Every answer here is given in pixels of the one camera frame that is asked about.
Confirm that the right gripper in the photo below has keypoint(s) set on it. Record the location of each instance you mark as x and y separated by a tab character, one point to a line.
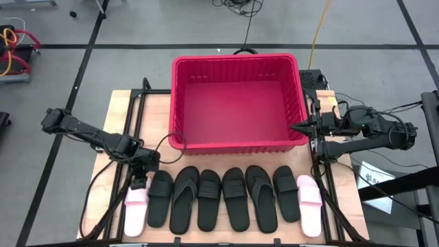
327	125

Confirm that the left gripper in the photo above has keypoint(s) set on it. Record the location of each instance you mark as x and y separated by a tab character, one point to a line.
145	161

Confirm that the pink foam slide sandal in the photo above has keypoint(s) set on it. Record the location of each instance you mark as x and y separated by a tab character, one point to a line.
310	219
135	216

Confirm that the black flip-flop sandal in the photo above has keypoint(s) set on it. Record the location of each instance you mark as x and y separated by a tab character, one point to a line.
265	219
181	219

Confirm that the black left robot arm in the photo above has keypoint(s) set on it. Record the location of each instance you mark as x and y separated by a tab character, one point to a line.
89	132

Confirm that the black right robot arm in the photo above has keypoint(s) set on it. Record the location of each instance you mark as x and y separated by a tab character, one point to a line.
377	125

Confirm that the red plastic bin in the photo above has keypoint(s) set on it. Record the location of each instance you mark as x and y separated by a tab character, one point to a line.
236	109

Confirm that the black vented box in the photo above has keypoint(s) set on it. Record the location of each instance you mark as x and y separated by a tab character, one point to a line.
310	80

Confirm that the white printed sign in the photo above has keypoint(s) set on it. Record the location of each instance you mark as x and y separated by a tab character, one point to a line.
375	185

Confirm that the black metal beam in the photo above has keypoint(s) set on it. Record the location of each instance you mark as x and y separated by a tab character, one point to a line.
404	183

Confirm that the red-framed cart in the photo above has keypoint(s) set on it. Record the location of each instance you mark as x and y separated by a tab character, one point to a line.
20	63

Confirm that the black stand leg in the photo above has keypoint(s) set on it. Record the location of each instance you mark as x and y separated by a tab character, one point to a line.
101	10

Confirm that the black caster wheel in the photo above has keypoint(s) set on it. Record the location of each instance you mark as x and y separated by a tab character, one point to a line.
73	14

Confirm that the grey metal base bar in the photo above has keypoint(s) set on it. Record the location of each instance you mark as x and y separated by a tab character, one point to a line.
27	2

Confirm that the black metal frame rails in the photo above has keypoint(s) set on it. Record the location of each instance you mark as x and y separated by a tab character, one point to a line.
120	223
327	226

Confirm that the black frame rail with brackets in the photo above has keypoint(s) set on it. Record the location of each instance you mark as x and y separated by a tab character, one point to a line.
219	244

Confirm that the grey metal post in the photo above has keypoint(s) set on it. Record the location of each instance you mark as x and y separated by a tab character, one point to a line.
430	113

